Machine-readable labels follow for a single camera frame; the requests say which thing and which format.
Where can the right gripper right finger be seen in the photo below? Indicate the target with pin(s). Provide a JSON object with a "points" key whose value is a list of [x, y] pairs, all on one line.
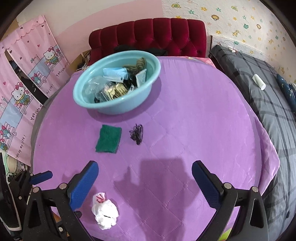
{"points": [[209, 184]]}

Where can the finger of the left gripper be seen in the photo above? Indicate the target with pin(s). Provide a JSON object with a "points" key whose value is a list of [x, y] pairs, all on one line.
{"points": [[40, 177]]}

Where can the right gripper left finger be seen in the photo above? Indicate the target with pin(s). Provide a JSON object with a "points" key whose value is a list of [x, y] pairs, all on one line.
{"points": [[81, 183]]}

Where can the clear plastic zip bag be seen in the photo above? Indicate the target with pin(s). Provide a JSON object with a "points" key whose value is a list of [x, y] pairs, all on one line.
{"points": [[93, 87]]}

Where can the gold foil snack packet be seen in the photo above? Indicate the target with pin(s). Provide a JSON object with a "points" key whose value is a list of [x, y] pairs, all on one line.
{"points": [[114, 91]]}

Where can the black packaged item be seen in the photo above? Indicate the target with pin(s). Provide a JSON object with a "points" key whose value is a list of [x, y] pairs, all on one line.
{"points": [[130, 84]]}

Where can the white crumpled plastic bag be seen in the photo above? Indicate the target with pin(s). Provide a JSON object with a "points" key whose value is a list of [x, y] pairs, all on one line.
{"points": [[105, 211]]}

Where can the green scouring pad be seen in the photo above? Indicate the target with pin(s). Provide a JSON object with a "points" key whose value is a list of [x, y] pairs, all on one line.
{"points": [[109, 138]]}

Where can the purple quilted blanket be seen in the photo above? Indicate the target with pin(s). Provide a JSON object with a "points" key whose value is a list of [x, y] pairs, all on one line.
{"points": [[194, 112]]}

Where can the black tangled earphones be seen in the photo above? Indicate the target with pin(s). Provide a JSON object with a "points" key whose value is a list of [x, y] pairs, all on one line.
{"points": [[136, 134]]}

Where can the black green fabric pouch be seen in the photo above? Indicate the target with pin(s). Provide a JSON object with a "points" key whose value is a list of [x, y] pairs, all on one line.
{"points": [[99, 99]]}

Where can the teal plastic basin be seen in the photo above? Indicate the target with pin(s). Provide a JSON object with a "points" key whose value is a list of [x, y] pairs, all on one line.
{"points": [[134, 62]]}

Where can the white cylinder bottle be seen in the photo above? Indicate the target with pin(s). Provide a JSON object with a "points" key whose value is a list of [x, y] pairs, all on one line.
{"points": [[259, 82]]}

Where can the grey plaid bed cover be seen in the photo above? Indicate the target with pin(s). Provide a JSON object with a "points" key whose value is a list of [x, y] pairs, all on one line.
{"points": [[277, 118]]}

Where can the blue surgical mask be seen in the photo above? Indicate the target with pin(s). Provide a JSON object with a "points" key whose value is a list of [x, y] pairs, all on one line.
{"points": [[116, 74]]}

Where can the dark blue star pillow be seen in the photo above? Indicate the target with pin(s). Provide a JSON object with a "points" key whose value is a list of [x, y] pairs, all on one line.
{"points": [[288, 90]]}

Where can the cardboard box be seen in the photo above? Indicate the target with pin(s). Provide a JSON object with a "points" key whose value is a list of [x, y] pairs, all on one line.
{"points": [[83, 65]]}

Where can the white orange sachet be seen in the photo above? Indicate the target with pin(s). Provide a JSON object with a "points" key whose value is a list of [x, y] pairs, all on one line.
{"points": [[141, 78]]}

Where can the pink Hello Kitty curtain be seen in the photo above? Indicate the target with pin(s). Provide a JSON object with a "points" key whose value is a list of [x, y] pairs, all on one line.
{"points": [[31, 61]]}

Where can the red velvet tufted sofa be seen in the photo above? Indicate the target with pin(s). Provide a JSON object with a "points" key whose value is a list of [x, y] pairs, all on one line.
{"points": [[179, 37]]}

